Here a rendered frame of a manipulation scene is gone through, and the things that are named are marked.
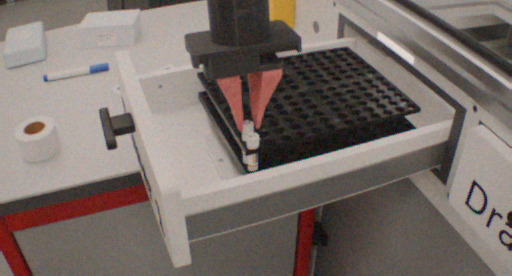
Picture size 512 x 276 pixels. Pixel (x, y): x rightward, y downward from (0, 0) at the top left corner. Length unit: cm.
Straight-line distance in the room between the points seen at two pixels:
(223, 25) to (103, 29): 65
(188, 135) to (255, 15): 24
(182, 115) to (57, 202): 23
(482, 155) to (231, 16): 29
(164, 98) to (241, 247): 36
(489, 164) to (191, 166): 34
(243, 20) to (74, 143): 43
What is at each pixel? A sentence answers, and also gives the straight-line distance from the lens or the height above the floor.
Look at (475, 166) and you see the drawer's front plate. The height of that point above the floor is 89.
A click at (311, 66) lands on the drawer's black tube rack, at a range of 66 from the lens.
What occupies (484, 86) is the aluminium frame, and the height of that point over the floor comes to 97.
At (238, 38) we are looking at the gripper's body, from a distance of 45.
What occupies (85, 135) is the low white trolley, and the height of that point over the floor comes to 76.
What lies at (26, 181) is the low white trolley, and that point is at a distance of 75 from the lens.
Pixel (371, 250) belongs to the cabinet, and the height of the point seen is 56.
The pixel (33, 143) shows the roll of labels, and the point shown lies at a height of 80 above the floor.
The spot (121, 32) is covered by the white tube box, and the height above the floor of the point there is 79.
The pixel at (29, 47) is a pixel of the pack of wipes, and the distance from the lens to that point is 109.
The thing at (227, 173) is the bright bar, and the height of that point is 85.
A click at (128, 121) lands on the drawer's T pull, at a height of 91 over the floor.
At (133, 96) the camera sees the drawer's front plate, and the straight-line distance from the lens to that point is 55.
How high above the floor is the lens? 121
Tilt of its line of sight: 35 degrees down
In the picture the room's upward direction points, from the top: straight up
